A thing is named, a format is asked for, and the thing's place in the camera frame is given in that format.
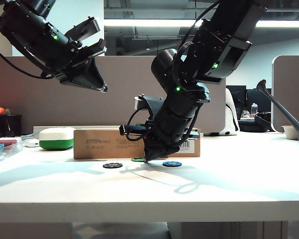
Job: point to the wide grey desk partition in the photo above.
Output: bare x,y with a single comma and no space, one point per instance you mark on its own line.
27,104

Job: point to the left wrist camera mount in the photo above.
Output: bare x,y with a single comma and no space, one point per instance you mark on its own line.
86,28

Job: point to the long ceiling light strip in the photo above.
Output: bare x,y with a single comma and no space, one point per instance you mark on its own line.
144,23

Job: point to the black bag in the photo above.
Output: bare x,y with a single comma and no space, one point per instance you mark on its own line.
256,125

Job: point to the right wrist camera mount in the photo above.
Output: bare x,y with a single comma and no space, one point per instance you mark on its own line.
145,102

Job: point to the narrow grey desk partition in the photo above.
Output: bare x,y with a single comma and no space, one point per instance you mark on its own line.
291,94

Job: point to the small white case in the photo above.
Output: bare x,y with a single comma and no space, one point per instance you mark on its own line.
31,143

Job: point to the black computer monitor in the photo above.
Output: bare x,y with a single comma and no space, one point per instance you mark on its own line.
260,102
238,99

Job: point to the white and black figure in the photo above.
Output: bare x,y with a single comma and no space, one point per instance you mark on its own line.
231,122

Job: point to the clear water bottle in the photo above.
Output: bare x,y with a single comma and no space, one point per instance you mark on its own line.
254,109

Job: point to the blue poker chip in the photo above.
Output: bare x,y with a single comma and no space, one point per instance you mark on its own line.
172,164

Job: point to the white paper bowl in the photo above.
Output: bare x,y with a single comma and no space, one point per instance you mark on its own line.
290,133

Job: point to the brown cardboard box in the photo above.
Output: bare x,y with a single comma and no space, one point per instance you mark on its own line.
102,147

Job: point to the black cup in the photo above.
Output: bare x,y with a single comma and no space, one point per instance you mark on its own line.
10,125

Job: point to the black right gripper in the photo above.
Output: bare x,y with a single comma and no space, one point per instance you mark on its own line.
134,129

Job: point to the black poker chip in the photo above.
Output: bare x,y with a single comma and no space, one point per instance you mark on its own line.
112,165

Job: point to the green poker chip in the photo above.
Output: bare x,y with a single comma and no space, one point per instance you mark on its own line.
137,159

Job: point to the white and green case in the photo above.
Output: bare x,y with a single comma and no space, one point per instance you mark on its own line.
55,139

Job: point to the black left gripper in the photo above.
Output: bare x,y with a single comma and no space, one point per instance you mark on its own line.
84,53

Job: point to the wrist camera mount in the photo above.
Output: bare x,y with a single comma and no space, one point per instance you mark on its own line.
86,28
145,102

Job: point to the clear plastic chip tray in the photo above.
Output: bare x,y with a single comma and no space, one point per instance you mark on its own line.
7,153

